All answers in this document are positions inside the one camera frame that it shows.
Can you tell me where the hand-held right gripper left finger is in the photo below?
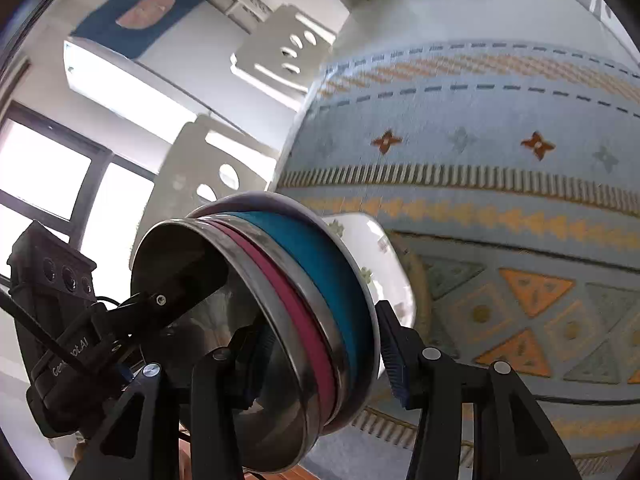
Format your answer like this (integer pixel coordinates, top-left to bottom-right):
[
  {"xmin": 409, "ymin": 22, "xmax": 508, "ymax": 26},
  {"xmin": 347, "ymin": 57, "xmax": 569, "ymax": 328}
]
[{"xmin": 70, "ymin": 322, "xmax": 276, "ymax": 480}]

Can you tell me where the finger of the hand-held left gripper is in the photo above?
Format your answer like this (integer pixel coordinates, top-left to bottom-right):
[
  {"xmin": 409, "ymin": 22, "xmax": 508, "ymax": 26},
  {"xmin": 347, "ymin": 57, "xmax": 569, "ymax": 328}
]
[
  {"xmin": 100, "ymin": 247, "xmax": 231, "ymax": 356},
  {"xmin": 112, "ymin": 344, "xmax": 151, "ymax": 386}
]

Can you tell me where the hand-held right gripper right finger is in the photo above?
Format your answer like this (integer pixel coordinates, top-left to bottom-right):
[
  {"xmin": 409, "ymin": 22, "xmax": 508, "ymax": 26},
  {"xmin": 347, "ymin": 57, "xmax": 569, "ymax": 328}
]
[{"xmin": 375, "ymin": 300, "xmax": 576, "ymax": 480}]

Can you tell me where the red steel bowl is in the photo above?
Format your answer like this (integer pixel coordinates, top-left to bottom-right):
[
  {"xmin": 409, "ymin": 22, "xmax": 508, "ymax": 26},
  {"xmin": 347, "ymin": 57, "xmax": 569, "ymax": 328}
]
[{"xmin": 130, "ymin": 216, "xmax": 346, "ymax": 475}]

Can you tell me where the white tree print plate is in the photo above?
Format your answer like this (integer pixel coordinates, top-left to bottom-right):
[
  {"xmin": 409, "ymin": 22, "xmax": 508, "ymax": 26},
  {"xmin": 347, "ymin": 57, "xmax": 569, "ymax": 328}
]
[{"xmin": 322, "ymin": 214, "xmax": 418, "ymax": 333}]

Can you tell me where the dark framed window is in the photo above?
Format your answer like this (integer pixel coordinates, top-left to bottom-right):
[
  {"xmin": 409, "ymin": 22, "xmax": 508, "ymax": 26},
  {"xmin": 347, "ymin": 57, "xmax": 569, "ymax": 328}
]
[{"xmin": 0, "ymin": 100, "xmax": 157, "ymax": 281}]

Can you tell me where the blue patterned woven placemat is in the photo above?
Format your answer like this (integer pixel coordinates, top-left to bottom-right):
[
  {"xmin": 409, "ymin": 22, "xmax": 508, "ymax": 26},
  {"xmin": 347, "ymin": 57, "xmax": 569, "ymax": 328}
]
[{"xmin": 272, "ymin": 40, "xmax": 640, "ymax": 480}]

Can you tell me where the black cable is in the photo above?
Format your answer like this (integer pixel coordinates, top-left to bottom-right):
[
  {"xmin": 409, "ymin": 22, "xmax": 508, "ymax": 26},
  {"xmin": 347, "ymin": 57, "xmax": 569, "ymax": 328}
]
[{"xmin": 0, "ymin": 287, "xmax": 126, "ymax": 376}]

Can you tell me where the blue wall hanging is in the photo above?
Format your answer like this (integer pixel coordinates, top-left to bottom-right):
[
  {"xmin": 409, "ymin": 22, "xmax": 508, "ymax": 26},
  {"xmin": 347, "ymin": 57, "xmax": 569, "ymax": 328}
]
[{"xmin": 70, "ymin": 0, "xmax": 211, "ymax": 61}]

